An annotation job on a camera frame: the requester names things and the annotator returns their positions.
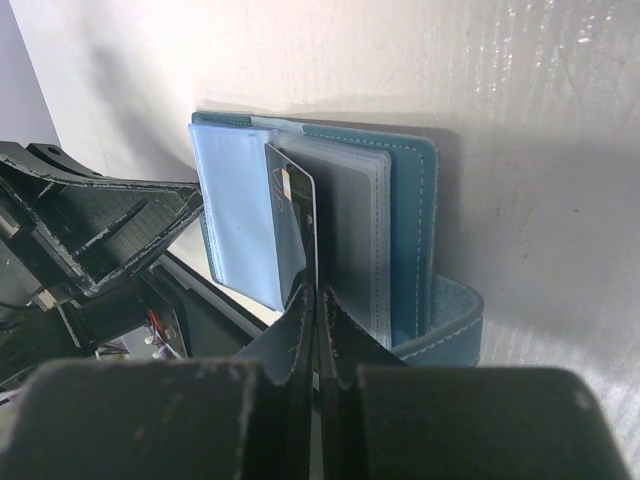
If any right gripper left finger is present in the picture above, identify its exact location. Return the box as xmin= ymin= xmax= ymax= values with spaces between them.
xmin=1 ymin=285 xmax=315 ymax=479

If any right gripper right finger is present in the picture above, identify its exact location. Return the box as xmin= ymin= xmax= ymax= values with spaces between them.
xmin=318 ymin=289 xmax=629 ymax=479

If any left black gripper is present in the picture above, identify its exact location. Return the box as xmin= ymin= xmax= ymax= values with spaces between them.
xmin=1 ymin=141 xmax=203 ymax=390

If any blue leather card holder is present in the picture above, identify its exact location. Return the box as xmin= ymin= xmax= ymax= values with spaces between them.
xmin=189 ymin=112 xmax=484 ymax=367

